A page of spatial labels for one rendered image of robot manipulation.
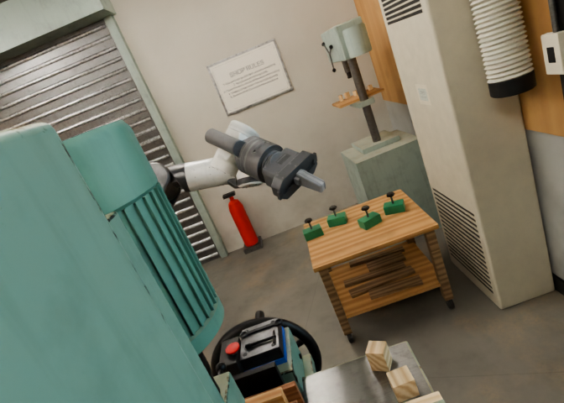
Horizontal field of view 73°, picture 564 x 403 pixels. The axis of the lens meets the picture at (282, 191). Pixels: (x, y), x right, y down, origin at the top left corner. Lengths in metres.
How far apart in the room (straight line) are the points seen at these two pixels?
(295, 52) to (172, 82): 1.10
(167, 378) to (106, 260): 0.11
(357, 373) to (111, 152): 0.62
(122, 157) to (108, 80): 3.25
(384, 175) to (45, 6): 2.80
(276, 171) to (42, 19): 3.05
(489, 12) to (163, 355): 1.52
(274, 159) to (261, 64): 2.75
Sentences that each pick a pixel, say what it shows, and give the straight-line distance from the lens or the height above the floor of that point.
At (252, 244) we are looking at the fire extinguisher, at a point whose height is 0.06.
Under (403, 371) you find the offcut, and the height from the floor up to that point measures 0.94.
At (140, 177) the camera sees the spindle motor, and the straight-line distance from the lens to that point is 0.49.
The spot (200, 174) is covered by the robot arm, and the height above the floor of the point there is 1.29.
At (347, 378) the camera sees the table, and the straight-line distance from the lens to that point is 0.84.
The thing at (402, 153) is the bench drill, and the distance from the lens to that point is 2.76.
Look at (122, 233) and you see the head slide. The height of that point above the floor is 1.40.
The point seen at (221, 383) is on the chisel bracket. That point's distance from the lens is 0.70.
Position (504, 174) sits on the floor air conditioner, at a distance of 1.96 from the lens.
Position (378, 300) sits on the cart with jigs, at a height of 0.18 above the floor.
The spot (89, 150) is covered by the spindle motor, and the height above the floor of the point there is 1.49.
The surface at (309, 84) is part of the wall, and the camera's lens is 3.56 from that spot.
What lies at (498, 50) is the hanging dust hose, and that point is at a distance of 1.65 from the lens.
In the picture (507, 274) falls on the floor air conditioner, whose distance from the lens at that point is 2.18.
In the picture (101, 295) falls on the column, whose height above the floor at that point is 1.40.
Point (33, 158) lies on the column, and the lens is 0.29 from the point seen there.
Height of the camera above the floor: 1.49
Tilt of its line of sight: 17 degrees down
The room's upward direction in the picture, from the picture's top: 22 degrees counter-clockwise
